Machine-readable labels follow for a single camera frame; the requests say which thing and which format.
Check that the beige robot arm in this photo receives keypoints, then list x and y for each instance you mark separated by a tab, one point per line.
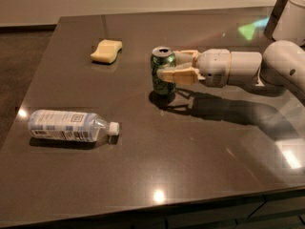
279	69

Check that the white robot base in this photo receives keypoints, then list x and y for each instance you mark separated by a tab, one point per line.
291	23

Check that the black panel at table edge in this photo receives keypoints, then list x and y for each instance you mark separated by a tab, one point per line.
277	11

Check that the green soda can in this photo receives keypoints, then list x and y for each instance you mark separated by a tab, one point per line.
162	59

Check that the yellow sponge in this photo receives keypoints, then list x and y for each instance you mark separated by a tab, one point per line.
106	51

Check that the clear plastic water bottle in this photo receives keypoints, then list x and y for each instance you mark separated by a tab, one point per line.
70	126

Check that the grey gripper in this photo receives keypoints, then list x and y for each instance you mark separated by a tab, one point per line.
213	66

